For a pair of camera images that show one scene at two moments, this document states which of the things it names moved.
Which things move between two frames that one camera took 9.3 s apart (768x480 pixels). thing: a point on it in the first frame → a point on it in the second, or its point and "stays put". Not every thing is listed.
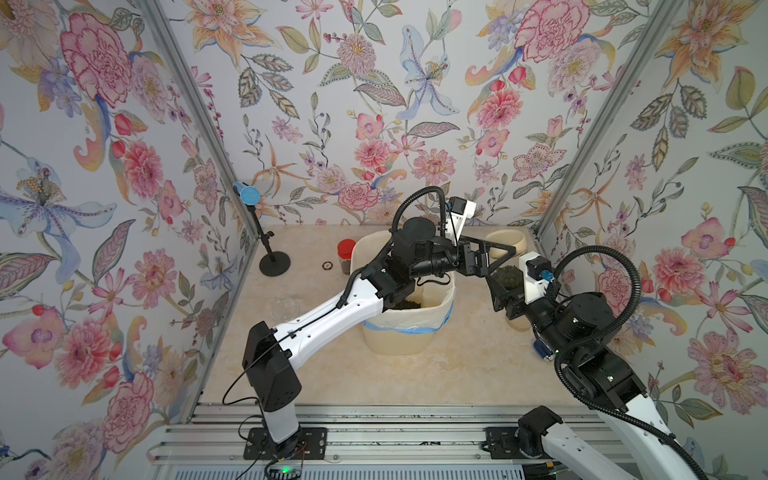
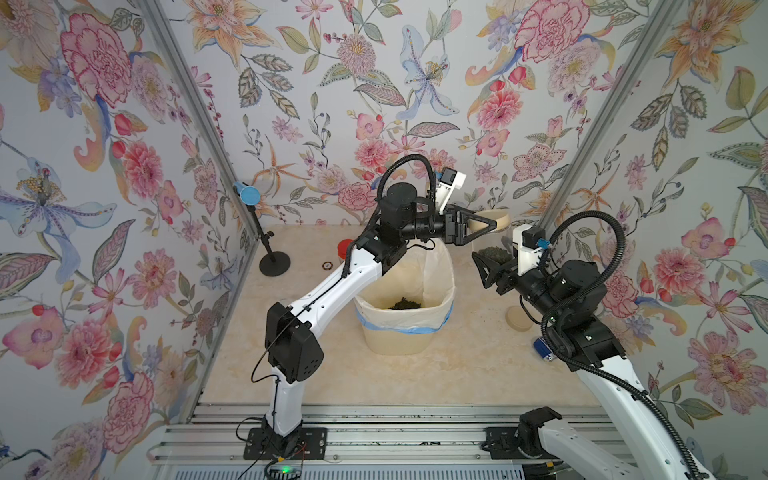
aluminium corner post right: (662, 12) stays put
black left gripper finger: (511, 254) → (491, 227)
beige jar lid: (510, 237) → (501, 217)
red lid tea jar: (345, 249) stays put
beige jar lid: (519, 323) stays put
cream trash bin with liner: (414, 328) stays put
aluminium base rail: (224, 434) stays put
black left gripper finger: (488, 244) → (473, 216)
